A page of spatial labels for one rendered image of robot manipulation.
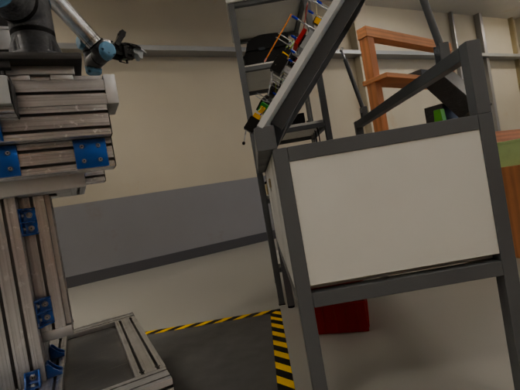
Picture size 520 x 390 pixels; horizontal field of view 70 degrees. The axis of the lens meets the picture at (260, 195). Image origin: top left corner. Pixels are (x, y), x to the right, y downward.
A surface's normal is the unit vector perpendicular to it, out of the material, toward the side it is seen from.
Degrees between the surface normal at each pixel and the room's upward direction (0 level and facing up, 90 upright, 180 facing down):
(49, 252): 90
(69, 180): 90
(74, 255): 90
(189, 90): 90
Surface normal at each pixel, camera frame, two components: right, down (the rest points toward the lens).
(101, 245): 0.44, -0.07
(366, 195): 0.00, 0.01
